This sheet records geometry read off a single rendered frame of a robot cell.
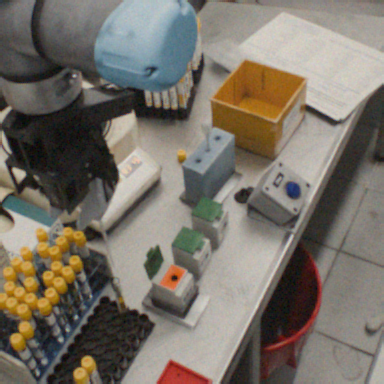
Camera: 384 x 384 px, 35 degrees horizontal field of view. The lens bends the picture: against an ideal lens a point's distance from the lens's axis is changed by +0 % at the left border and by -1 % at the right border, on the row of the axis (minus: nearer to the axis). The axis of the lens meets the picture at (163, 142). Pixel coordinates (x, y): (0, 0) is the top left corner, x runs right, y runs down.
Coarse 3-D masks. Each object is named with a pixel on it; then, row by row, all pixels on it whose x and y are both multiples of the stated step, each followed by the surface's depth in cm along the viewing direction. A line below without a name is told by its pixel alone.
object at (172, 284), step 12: (168, 264) 90; (156, 276) 88; (168, 276) 88; (180, 276) 88; (192, 276) 89; (156, 288) 89; (168, 288) 87; (180, 288) 87; (192, 288) 90; (168, 300) 89; (180, 300) 87
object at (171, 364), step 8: (168, 360) 86; (168, 368) 86; (176, 368) 86; (184, 368) 86; (160, 376) 85; (168, 376) 86; (176, 376) 85; (184, 376) 85; (192, 376) 85; (200, 376) 84
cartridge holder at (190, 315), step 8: (152, 296) 91; (192, 296) 90; (200, 296) 92; (208, 296) 92; (144, 304) 93; (152, 304) 92; (160, 304) 91; (168, 304) 90; (192, 304) 91; (200, 304) 92; (208, 304) 92; (160, 312) 92; (168, 312) 91; (176, 312) 90; (184, 312) 89; (192, 312) 91; (200, 312) 91; (176, 320) 91; (184, 320) 90; (192, 320) 90; (192, 328) 90
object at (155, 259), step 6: (156, 246) 88; (150, 252) 86; (156, 252) 88; (150, 258) 87; (156, 258) 88; (162, 258) 90; (144, 264) 86; (150, 264) 87; (156, 264) 89; (150, 270) 87; (156, 270) 89; (150, 276) 87
